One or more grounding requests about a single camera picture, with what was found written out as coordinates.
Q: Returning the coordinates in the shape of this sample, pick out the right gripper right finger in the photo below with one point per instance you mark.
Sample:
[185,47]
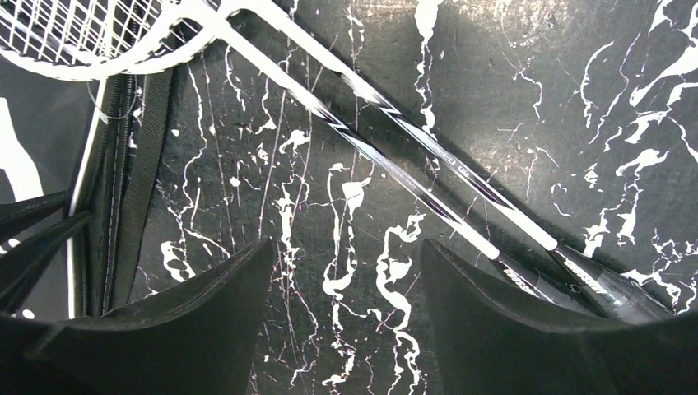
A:
[492,338]

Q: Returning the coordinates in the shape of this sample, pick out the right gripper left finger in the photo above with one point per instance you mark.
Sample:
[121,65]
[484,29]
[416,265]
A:
[197,337]

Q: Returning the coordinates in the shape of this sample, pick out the white badminton racket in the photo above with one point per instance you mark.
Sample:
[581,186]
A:
[610,293]
[92,40]

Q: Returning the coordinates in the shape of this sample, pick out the black racket bag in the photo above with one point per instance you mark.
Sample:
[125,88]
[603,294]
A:
[78,169]

